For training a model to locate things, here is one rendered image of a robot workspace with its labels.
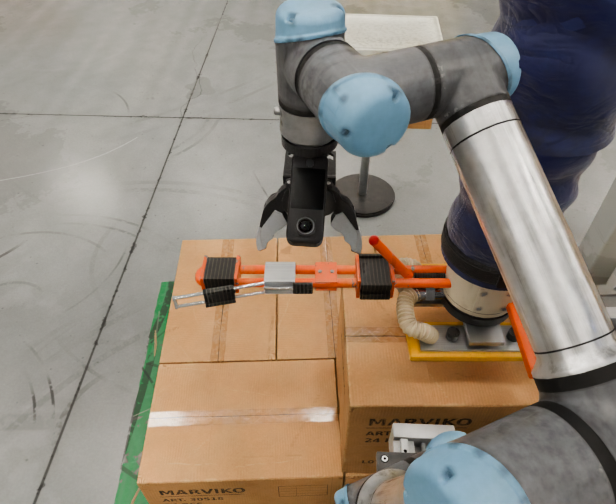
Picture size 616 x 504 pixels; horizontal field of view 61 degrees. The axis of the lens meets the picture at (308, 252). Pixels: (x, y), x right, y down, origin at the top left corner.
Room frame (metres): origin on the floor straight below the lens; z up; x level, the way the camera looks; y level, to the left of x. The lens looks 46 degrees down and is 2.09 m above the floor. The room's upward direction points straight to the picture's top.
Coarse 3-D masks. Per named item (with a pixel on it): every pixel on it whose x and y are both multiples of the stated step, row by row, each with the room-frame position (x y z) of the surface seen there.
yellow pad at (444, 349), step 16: (448, 336) 0.70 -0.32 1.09; (464, 336) 0.71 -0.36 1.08; (512, 336) 0.69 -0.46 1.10; (416, 352) 0.67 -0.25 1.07; (432, 352) 0.67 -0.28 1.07; (448, 352) 0.67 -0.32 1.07; (464, 352) 0.67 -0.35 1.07; (480, 352) 0.67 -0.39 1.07; (496, 352) 0.67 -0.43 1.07; (512, 352) 0.67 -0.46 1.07
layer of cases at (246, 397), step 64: (192, 256) 1.47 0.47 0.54; (256, 256) 1.47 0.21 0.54; (320, 256) 1.47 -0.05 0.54; (192, 320) 1.15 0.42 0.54; (256, 320) 1.15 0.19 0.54; (320, 320) 1.15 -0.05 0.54; (192, 384) 0.89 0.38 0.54; (256, 384) 0.89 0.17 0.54; (320, 384) 0.89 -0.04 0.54; (192, 448) 0.68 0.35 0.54; (256, 448) 0.68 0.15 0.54; (320, 448) 0.68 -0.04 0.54
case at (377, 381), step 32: (352, 288) 0.97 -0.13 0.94; (352, 320) 0.85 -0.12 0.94; (384, 320) 0.85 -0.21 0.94; (448, 320) 0.85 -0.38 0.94; (352, 352) 0.75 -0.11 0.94; (384, 352) 0.75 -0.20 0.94; (352, 384) 0.66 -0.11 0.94; (384, 384) 0.66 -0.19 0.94; (416, 384) 0.66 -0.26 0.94; (448, 384) 0.66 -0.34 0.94; (480, 384) 0.66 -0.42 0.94; (512, 384) 0.66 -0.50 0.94; (352, 416) 0.60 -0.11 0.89; (384, 416) 0.60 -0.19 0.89; (416, 416) 0.60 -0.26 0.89; (448, 416) 0.60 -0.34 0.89; (480, 416) 0.60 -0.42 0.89; (352, 448) 0.60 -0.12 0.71; (384, 448) 0.60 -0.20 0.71
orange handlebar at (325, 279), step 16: (240, 272) 0.81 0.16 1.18; (256, 272) 0.81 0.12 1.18; (304, 272) 0.81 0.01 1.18; (320, 272) 0.80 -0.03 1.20; (336, 272) 0.80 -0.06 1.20; (352, 272) 0.81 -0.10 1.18; (416, 272) 0.81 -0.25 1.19; (432, 272) 0.81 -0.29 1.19; (320, 288) 0.77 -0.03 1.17; (336, 288) 0.77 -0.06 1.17; (512, 304) 0.71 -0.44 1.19; (512, 320) 0.67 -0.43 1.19; (528, 352) 0.59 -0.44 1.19; (528, 368) 0.55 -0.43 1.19
